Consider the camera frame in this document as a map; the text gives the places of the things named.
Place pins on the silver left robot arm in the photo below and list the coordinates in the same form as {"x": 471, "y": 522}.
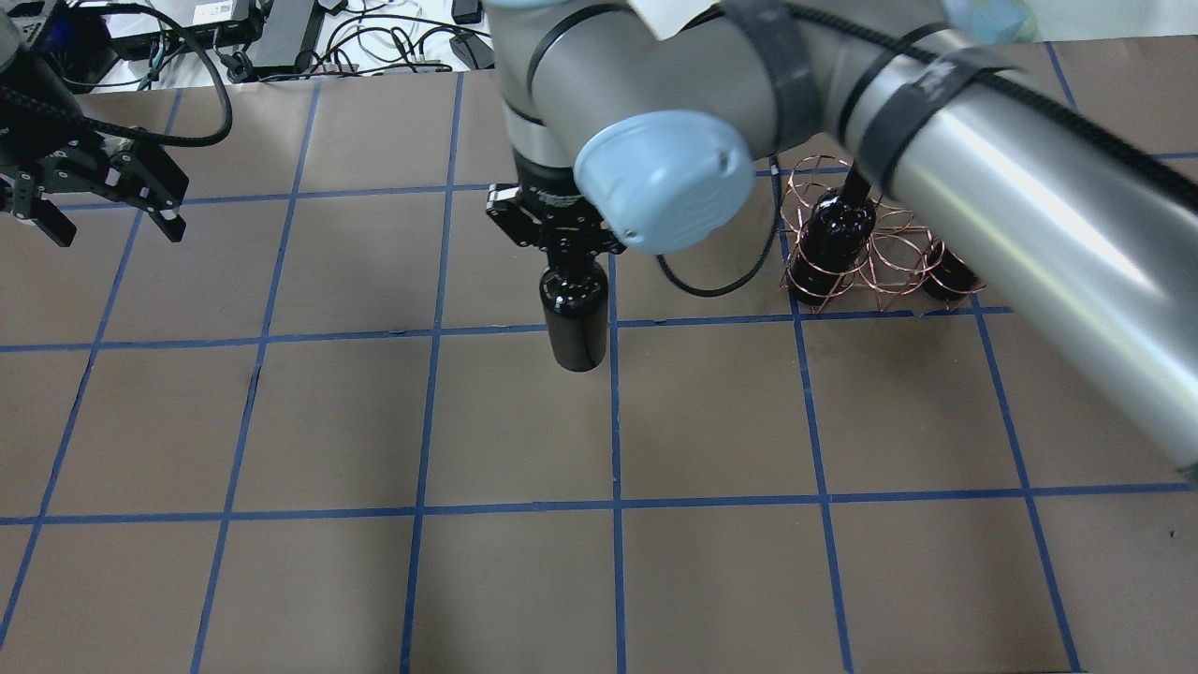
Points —
{"x": 26, "y": 73}

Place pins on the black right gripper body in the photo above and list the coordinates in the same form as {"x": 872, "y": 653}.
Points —
{"x": 550, "y": 194}

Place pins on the brown paper table cover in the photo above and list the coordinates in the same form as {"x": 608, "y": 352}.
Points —
{"x": 326, "y": 433}

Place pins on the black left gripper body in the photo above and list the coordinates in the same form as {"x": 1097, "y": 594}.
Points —
{"x": 36, "y": 128}

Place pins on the black power adapter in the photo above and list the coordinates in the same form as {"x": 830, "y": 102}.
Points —
{"x": 472, "y": 51}

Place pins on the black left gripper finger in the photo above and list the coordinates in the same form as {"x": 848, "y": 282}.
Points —
{"x": 51, "y": 221}
{"x": 149, "y": 179}

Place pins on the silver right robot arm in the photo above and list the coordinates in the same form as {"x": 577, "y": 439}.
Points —
{"x": 1092, "y": 240}

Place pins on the dark wine bottle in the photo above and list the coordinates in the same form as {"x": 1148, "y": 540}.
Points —
{"x": 574, "y": 297}
{"x": 833, "y": 238}

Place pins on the copper wire wine basket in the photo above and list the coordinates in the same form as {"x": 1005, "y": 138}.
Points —
{"x": 893, "y": 263}

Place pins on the dark wine bottle in basket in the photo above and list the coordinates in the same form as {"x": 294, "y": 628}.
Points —
{"x": 833, "y": 238}

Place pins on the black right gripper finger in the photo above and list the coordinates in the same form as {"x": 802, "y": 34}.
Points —
{"x": 531, "y": 217}
{"x": 602, "y": 248}

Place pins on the dark wine bottle right slot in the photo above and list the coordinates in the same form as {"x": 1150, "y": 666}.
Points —
{"x": 947, "y": 278}

